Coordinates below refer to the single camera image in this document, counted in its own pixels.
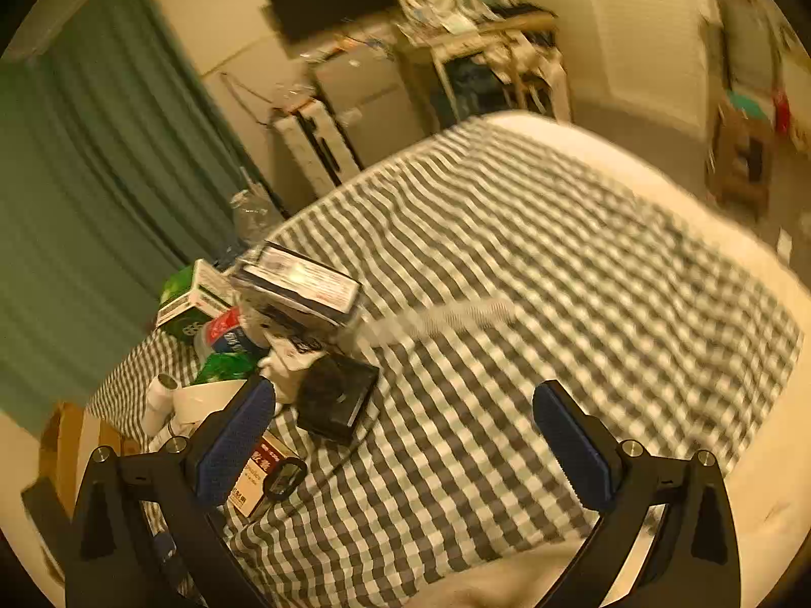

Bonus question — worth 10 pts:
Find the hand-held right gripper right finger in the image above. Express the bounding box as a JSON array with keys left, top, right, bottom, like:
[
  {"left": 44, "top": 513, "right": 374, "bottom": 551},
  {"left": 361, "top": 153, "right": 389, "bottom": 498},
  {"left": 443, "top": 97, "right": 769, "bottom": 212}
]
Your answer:
[{"left": 531, "top": 380, "right": 742, "bottom": 608}]

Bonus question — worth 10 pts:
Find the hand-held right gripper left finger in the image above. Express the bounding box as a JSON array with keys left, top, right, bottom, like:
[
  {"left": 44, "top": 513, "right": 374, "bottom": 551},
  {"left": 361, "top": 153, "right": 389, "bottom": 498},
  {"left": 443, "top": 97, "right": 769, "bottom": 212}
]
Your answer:
[{"left": 63, "top": 375, "right": 280, "bottom": 608}]

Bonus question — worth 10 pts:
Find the green snack packet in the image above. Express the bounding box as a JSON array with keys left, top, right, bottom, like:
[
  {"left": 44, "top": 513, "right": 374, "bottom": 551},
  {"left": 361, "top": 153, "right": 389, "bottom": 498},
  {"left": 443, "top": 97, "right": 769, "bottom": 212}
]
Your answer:
[{"left": 193, "top": 351, "right": 261, "bottom": 387}]

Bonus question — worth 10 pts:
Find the cardboard box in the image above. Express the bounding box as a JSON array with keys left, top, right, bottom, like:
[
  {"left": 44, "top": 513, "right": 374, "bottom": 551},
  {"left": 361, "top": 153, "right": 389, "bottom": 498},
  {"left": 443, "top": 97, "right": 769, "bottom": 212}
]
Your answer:
[{"left": 38, "top": 402, "right": 121, "bottom": 508}]

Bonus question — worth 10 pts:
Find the red white small box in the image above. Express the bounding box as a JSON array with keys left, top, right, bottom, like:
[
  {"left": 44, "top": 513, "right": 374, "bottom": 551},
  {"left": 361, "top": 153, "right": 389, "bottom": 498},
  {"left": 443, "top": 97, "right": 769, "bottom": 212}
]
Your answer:
[{"left": 228, "top": 431, "right": 302, "bottom": 517}]

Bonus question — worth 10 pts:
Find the white cosmetic tube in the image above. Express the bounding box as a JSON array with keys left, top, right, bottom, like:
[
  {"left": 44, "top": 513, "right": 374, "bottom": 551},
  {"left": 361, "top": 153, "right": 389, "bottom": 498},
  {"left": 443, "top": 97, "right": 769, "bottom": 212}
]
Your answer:
[{"left": 149, "top": 418, "right": 194, "bottom": 453}]

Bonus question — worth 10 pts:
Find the black clip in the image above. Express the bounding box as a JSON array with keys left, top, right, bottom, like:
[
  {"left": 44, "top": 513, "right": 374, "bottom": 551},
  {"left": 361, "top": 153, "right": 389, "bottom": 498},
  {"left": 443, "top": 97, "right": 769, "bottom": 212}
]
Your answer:
[{"left": 263, "top": 456, "right": 309, "bottom": 503}]

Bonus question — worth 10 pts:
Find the white plastic bottle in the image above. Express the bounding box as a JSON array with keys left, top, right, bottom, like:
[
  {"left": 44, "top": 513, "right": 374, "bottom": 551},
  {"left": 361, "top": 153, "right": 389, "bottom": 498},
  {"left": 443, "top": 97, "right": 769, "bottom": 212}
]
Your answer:
[{"left": 142, "top": 372, "right": 181, "bottom": 438}]

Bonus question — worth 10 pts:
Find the white figurine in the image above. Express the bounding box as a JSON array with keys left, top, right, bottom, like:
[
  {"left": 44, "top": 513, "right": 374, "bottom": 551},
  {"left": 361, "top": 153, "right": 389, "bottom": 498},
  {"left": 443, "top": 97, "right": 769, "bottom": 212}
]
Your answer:
[{"left": 256, "top": 323, "right": 330, "bottom": 406}]

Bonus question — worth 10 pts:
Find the red blue plastic packet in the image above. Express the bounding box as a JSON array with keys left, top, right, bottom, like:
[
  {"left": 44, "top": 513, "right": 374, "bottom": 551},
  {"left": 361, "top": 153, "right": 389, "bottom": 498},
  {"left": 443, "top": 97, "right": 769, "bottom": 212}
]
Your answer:
[{"left": 193, "top": 307, "right": 270, "bottom": 362}]

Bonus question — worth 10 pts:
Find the black wallet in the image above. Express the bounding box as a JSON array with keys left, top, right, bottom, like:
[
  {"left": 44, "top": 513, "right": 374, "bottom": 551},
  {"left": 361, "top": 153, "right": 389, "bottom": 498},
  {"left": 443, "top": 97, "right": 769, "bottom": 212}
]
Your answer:
[{"left": 297, "top": 351, "right": 381, "bottom": 444}]

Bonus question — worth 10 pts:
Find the green white carton box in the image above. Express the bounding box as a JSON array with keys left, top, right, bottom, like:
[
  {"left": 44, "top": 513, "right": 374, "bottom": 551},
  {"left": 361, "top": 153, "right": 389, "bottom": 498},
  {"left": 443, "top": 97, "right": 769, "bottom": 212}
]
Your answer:
[{"left": 155, "top": 258, "right": 238, "bottom": 343}]

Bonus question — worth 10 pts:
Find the dark blue white box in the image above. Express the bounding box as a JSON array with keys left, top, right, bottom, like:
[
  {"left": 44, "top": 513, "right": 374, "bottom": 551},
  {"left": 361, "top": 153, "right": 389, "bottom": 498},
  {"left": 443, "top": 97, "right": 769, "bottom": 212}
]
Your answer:
[{"left": 228, "top": 241, "right": 362, "bottom": 330}]

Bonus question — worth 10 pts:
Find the clear plastic comb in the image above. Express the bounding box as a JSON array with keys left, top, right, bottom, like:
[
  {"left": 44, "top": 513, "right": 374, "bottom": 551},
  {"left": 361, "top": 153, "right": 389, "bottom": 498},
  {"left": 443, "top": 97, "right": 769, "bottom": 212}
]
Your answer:
[{"left": 355, "top": 297, "right": 517, "bottom": 349}]

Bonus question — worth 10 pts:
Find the grey white checked blanket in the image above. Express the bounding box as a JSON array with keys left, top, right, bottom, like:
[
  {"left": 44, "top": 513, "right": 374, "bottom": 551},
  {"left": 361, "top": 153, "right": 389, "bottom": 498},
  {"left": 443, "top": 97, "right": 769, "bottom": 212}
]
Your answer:
[{"left": 85, "top": 117, "right": 805, "bottom": 608}]

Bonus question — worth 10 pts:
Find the large clear water bottle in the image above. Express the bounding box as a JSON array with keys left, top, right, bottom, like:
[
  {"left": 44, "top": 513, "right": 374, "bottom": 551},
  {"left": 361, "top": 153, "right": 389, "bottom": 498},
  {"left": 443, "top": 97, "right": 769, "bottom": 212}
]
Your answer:
[{"left": 229, "top": 168, "right": 286, "bottom": 248}]

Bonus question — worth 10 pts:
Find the green curtain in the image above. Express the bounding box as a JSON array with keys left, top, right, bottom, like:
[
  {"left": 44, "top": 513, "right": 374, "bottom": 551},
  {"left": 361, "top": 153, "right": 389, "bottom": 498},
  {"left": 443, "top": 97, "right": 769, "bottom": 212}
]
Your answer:
[{"left": 0, "top": 0, "right": 280, "bottom": 419}]

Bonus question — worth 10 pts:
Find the white suitcase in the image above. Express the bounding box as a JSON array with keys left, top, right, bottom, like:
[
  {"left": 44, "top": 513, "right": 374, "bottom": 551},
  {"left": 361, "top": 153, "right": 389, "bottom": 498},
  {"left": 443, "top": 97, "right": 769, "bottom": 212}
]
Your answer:
[{"left": 272, "top": 101, "right": 362, "bottom": 200}]

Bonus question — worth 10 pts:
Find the wooden stool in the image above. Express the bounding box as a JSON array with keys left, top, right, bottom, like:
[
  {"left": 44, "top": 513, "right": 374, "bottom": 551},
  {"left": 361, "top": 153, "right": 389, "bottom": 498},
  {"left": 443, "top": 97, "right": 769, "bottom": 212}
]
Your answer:
[{"left": 710, "top": 101, "right": 777, "bottom": 216}]

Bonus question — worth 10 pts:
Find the grey fridge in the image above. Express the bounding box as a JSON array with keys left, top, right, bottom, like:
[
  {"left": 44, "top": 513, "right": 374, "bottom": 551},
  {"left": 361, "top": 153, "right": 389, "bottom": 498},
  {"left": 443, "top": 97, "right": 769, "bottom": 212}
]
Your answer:
[{"left": 313, "top": 44, "right": 438, "bottom": 169}]

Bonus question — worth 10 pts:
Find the white louvred wardrobe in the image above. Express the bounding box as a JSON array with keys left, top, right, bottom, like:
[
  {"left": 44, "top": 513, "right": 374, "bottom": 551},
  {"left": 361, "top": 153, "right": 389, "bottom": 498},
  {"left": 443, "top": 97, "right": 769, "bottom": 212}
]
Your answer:
[{"left": 570, "top": 0, "right": 717, "bottom": 134}]

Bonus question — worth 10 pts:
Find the wooden desk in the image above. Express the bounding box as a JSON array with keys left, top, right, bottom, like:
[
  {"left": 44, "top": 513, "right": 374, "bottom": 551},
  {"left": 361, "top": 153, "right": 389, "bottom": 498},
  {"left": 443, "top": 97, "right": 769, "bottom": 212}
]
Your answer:
[{"left": 396, "top": 13, "right": 571, "bottom": 134}]

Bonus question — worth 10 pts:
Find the black wall television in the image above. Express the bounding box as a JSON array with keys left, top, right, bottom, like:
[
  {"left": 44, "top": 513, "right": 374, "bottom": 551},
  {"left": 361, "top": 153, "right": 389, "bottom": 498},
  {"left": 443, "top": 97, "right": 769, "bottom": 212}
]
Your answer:
[{"left": 263, "top": 0, "right": 390, "bottom": 45}]

